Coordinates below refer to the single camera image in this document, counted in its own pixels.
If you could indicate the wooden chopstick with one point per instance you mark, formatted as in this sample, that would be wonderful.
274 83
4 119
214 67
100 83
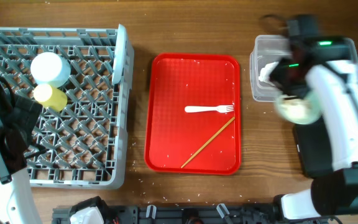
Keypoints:
208 142

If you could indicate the grey dishwasher rack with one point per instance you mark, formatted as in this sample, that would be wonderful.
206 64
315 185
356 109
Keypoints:
84 145

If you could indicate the white napkin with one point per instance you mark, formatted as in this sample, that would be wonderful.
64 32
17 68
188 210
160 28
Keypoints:
264 75

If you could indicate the large light blue plate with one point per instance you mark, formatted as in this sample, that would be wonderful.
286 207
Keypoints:
119 54

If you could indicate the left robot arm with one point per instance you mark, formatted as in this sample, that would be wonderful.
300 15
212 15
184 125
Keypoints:
18 116

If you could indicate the green bowl with rice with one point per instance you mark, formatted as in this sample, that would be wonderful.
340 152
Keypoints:
298 110

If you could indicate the yellow plastic cup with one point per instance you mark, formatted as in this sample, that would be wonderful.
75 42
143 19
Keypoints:
50 97

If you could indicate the black waste tray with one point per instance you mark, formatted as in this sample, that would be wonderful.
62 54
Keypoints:
314 149

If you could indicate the red plastic tray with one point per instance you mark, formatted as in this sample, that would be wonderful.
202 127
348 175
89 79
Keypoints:
172 135

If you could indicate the white plastic fork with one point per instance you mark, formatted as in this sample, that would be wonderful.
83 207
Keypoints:
219 109

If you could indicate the clear plastic bin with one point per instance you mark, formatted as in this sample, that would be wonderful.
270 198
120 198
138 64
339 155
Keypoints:
271 48

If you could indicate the small light blue bowl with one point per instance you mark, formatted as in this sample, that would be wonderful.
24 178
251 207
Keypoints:
50 68

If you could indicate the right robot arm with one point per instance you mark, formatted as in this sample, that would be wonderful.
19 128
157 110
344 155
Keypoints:
324 71

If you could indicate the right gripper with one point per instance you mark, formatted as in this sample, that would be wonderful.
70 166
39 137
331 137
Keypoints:
274 78

